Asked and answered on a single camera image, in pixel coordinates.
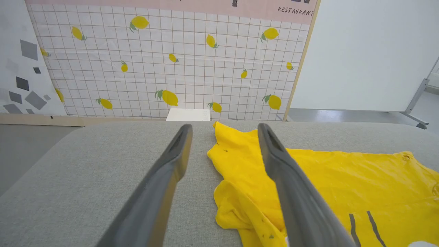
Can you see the white box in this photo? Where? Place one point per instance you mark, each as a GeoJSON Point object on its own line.
{"type": "Point", "coordinates": [188, 115]}

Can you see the grey metal board stand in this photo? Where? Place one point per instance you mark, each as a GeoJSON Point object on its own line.
{"type": "Point", "coordinates": [416, 99]}

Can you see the white panel with grey squares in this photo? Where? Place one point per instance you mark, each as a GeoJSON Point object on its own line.
{"type": "Point", "coordinates": [20, 68]}

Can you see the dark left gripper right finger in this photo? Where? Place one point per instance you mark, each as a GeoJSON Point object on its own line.
{"type": "Point", "coordinates": [301, 206]}

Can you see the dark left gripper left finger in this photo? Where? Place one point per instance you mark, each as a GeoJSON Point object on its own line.
{"type": "Point", "coordinates": [154, 199]}

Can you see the yellow t-shirt garment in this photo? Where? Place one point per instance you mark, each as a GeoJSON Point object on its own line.
{"type": "Point", "coordinates": [343, 185]}

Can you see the lemon print grid partition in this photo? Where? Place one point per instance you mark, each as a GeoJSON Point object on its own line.
{"type": "Point", "coordinates": [192, 79]}

